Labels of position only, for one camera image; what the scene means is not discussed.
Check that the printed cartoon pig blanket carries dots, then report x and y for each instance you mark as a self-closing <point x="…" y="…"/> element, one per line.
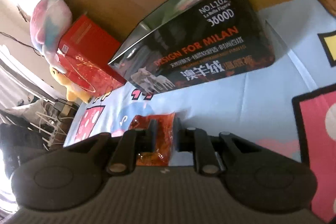
<point x="236" y="98"/>

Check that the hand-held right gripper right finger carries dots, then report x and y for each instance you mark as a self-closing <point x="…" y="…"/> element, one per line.
<point x="200" y="148"/>

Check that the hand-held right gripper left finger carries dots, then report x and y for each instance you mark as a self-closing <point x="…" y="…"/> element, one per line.
<point x="123" y="150"/>

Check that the pastel plush unicorn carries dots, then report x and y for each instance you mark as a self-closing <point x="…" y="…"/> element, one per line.
<point x="50" y="19"/>

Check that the dark cloth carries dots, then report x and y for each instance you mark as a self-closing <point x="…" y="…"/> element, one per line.
<point x="18" y="145"/>

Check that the orange snack packet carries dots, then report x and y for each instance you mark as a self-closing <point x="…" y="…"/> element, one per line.
<point x="165" y="127"/>

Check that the red gift bag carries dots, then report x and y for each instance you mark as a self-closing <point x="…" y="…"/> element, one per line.
<point x="86" y="40"/>

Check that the black cardboard box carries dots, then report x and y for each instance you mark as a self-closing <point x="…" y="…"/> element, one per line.
<point x="210" y="37"/>

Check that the yellow plush duck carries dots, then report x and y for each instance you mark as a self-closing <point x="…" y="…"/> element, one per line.
<point x="73" y="90"/>

